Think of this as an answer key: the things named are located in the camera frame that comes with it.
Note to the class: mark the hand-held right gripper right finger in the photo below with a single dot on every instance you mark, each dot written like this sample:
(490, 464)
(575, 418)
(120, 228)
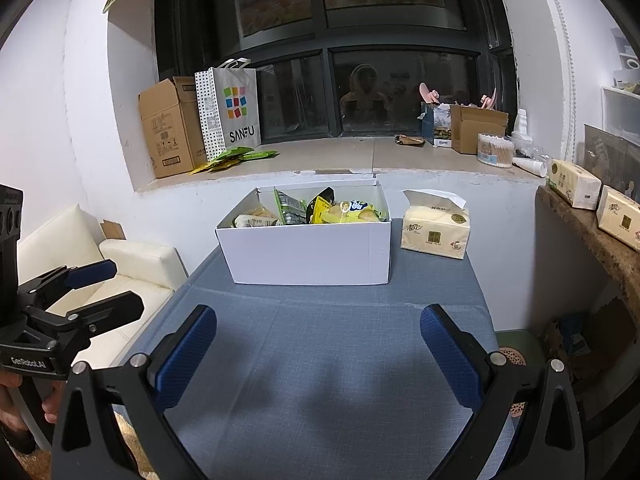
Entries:
(450, 360)

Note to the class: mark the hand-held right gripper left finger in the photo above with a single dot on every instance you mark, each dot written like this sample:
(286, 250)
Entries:
(185, 355)

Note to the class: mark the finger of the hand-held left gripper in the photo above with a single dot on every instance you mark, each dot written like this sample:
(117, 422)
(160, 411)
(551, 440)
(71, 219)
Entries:
(92, 272)
(115, 305)

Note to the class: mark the white cardboard box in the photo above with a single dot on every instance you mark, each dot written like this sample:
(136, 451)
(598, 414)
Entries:
(300, 255)

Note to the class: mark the green striped snack packet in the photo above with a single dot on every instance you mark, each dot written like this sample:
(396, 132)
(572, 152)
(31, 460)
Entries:
(290, 207)

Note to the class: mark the black and yellow snack packet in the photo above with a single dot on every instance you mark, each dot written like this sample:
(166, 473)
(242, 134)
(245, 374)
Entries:
(320, 200)

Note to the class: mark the person's left hand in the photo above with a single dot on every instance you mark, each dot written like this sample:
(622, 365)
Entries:
(9, 405)

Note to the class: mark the cream sofa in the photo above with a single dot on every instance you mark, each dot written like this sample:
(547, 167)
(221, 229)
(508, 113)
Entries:
(135, 265)

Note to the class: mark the cardboard flap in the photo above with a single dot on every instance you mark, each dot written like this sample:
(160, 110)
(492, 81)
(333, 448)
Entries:
(112, 230)

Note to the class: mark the brown woven basket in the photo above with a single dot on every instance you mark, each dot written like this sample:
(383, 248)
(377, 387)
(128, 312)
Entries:
(130, 440)

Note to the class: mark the blue tablecloth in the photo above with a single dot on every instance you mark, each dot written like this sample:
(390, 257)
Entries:
(325, 360)

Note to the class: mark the yellow tissue pack, tissue pulled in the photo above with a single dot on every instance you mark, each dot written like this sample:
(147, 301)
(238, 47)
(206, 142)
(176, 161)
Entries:
(430, 235)

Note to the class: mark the brown cardboard carton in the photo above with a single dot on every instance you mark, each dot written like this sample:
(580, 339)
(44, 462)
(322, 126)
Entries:
(605, 335)

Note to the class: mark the large cardboard box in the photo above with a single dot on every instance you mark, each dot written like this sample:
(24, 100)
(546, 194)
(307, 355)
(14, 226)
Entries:
(165, 130)

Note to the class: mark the pile of green packets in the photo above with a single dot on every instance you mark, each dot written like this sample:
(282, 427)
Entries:
(230, 155)

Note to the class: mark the brown side shelf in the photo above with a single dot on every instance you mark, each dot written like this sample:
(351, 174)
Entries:
(600, 245)

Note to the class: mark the polka dot paper bag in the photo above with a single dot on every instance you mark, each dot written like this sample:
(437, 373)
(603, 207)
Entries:
(207, 110)

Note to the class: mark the stack of white paper cups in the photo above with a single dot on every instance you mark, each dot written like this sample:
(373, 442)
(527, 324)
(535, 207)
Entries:
(530, 165)

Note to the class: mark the grey shopping bag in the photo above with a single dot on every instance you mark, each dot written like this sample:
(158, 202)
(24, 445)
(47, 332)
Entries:
(240, 120)

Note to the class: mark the cotton swab container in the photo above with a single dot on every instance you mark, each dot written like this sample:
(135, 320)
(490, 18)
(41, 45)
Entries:
(495, 152)

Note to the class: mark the sealed yellow tissue pack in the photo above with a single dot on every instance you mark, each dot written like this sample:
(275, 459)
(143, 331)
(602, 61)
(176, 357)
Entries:
(620, 217)
(572, 185)

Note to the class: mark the brown snack packet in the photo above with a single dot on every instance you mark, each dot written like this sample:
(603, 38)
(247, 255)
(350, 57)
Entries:
(411, 140)

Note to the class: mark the clear plastic bag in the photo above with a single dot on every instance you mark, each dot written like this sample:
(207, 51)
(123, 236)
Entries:
(535, 149)

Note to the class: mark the small open cardboard box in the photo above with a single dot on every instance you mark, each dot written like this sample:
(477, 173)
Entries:
(467, 132)

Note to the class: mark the blue printed box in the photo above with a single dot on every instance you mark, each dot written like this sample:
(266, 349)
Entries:
(440, 127)

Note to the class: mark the white plastic bottle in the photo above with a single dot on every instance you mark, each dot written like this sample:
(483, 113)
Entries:
(521, 122)

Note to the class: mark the pink plastic item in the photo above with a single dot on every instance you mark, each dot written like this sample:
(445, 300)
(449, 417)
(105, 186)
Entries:
(427, 92)
(492, 100)

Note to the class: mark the white shelving unit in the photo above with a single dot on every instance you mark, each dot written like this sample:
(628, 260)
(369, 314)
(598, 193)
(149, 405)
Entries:
(622, 105)

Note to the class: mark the dark window frame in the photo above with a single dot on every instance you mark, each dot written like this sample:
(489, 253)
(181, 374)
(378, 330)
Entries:
(322, 35)

